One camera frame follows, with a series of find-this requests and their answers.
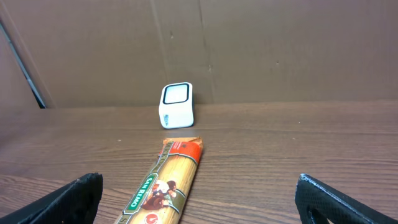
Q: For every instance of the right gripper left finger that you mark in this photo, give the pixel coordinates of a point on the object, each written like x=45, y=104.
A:
x=76, y=202

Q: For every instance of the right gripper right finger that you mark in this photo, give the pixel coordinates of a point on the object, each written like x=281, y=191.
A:
x=319, y=203

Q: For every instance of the orange spaghetti packet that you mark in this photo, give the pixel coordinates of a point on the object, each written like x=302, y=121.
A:
x=161, y=196

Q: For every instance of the white barcode scanner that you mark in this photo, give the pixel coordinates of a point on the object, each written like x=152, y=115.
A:
x=176, y=107

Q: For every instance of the cardboard back wall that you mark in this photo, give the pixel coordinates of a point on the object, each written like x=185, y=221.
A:
x=122, y=53

